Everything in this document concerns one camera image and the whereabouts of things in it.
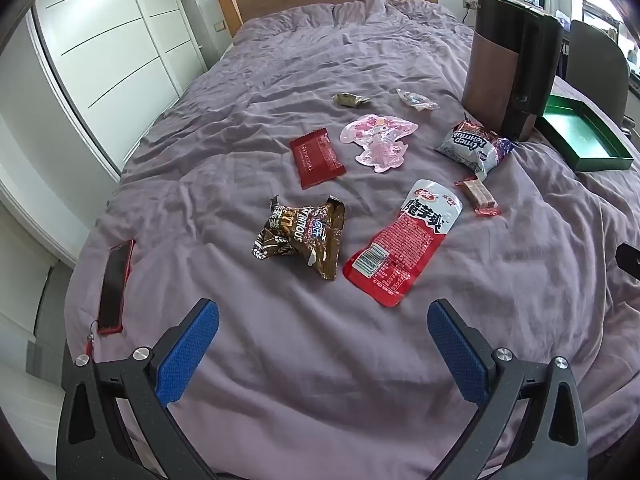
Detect small olive green packet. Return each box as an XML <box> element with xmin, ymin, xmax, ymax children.
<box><xmin>333</xmin><ymin>92</ymin><xmax>371</xmax><ymax>109</ymax></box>

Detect white blue snack bag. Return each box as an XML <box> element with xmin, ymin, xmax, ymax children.
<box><xmin>434</xmin><ymin>120</ymin><xmax>516</xmax><ymax>182</ymax></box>

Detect pink character-shaped packet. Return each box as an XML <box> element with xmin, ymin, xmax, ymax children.
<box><xmin>339</xmin><ymin>114</ymin><xmax>419</xmax><ymax>174</ymax></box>

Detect brown snack packet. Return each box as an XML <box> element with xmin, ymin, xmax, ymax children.
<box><xmin>251</xmin><ymin>194</ymin><xmax>347</xmax><ymax>282</ymax></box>

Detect grey office chair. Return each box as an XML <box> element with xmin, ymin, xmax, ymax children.
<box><xmin>567</xmin><ymin>20</ymin><xmax>640</xmax><ymax>131</ymax></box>

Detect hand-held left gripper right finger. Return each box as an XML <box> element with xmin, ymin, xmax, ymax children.
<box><xmin>426</xmin><ymin>298</ymin><xmax>588</xmax><ymax>480</ymax></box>

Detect dark red packet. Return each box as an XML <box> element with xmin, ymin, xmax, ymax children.
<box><xmin>289</xmin><ymin>128</ymin><xmax>347</xmax><ymax>190</ymax></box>

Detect green cardboard box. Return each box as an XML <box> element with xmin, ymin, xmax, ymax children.
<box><xmin>536</xmin><ymin>94</ymin><xmax>635</xmax><ymax>173</ymax></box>

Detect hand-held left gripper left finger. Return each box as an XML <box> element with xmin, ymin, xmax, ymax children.
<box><xmin>56</xmin><ymin>298</ymin><xmax>221</xmax><ymax>480</ymax></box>

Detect white wardrobe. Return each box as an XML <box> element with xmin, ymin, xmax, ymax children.
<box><xmin>25</xmin><ymin>0</ymin><xmax>208</xmax><ymax>176</ymax></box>

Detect phone in red case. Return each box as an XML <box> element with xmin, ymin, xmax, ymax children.
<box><xmin>96</xmin><ymin>239</ymin><xmax>136</xmax><ymax>337</ymax></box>

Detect brown black electric kettle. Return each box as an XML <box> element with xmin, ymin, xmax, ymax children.
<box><xmin>461</xmin><ymin>0</ymin><xmax>565</xmax><ymax>142</ymax></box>

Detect purple bed blanket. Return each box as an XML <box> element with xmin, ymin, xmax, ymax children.
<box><xmin>65</xmin><ymin>0</ymin><xmax>640</xmax><ymax>480</ymax></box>

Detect large red white pouch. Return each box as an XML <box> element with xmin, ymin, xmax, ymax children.
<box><xmin>343</xmin><ymin>179</ymin><xmax>463</xmax><ymax>308</ymax></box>

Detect red phone strap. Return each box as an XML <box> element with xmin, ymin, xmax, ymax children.
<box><xmin>83</xmin><ymin>321</ymin><xmax>99</xmax><ymax>362</ymax></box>

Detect clear candy packet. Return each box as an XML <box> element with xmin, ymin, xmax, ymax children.
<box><xmin>396</xmin><ymin>88</ymin><xmax>441</xmax><ymax>112</ymax></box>

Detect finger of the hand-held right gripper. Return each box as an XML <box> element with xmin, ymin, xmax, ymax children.
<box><xmin>616</xmin><ymin>242</ymin><xmax>640</xmax><ymax>281</ymax></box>

